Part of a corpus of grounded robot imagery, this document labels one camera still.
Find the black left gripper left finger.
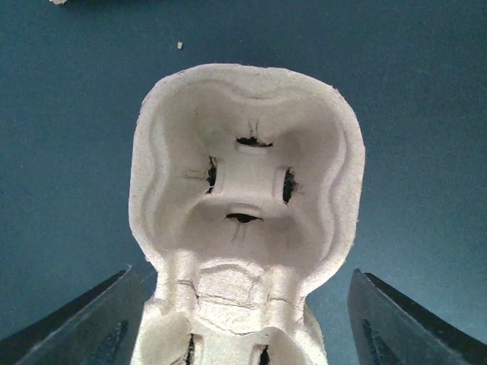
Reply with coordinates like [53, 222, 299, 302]
[1, 266, 144, 364]

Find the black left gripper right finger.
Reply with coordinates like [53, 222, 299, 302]
[348, 269, 486, 365]

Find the brown pulp cup carrier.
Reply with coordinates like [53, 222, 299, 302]
[129, 64, 365, 364]

